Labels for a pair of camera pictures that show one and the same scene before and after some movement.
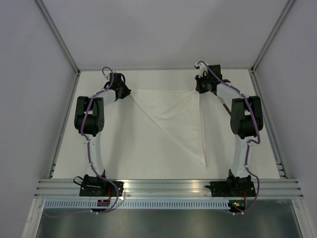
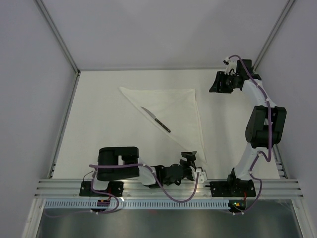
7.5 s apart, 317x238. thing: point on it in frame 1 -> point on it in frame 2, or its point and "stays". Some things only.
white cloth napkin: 178,112 stays
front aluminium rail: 70,188 stays
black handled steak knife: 224,104 -> 154,117
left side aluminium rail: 64,124 stays
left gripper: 127,93 -> 191,157
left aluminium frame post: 60,37 stays
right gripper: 198,88 -> 221,76
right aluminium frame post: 283,14 stays
